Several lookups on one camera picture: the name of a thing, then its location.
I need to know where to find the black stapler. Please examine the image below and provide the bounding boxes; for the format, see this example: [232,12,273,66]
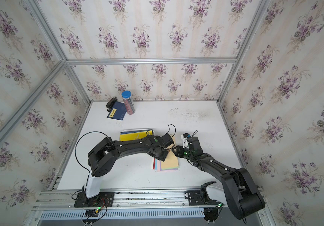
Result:
[106,97,118,112]

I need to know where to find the black left camera cable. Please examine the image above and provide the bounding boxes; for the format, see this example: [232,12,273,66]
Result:
[166,123,177,139]

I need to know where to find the tan beige envelope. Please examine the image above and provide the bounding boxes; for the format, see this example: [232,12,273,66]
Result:
[161,149,179,170]

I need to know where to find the white plastic storage box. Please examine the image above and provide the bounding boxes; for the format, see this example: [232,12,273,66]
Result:
[119,128,154,142]

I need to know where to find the blue-lidded pencil tube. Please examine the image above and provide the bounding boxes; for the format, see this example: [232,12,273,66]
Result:
[121,90,135,115]

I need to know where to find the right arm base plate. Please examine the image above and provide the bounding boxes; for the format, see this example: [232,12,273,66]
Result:
[184,190,220,206]

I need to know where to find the aluminium mounting rail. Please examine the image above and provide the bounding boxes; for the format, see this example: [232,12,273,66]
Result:
[31,186,267,211]

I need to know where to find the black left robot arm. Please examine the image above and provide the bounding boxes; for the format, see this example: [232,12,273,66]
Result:
[83,133,174,199]

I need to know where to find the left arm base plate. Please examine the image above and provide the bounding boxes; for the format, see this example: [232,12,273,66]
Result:
[74,192,115,208]

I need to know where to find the dark blue book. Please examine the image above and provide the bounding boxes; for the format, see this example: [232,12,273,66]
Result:
[107,102,127,121]

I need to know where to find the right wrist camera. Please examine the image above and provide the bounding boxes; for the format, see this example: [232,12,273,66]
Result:
[181,133,191,144]

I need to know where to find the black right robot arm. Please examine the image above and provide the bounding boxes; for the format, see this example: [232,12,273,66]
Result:
[172,137,266,220]

